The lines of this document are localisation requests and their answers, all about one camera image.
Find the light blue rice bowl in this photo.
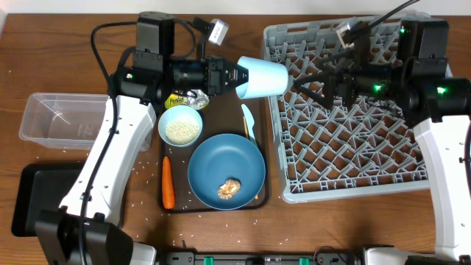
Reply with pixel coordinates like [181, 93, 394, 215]
[157, 105, 203, 147]

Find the light blue cup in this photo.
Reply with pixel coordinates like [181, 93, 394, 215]
[236, 57, 289, 99]

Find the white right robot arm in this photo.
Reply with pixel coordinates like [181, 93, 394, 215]
[294, 18, 470, 264]

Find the black waste tray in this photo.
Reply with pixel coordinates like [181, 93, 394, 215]
[11, 163, 83, 237]

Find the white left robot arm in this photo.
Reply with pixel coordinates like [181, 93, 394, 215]
[35, 12, 249, 264]

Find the clear plastic bin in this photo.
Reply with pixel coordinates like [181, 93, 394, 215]
[18, 92, 154, 152]

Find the brown food scrap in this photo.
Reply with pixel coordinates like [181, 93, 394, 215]
[218, 179, 241, 200]

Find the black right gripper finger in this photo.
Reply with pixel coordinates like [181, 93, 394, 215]
[293, 71, 330, 86]
[293, 82, 327, 104]

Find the yellow snack wrapper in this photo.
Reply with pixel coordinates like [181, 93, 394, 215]
[164, 93, 188, 109]

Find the crumpled white tissue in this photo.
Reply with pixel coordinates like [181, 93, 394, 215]
[187, 89, 210, 110]

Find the dark blue plate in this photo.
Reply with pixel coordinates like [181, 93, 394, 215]
[188, 133, 266, 211]

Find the orange carrot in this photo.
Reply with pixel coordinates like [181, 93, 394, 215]
[161, 156, 175, 209]

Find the dark brown tray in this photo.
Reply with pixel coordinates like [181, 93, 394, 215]
[155, 91, 270, 213]

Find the grey dishwasher rack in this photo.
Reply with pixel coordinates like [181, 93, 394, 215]
[261, 13, 431, 204]

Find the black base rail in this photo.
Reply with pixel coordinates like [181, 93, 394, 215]
[155, 251, 361, 265]

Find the light blue plastic knife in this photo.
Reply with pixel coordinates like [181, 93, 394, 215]
[241, 104, 258, 146]

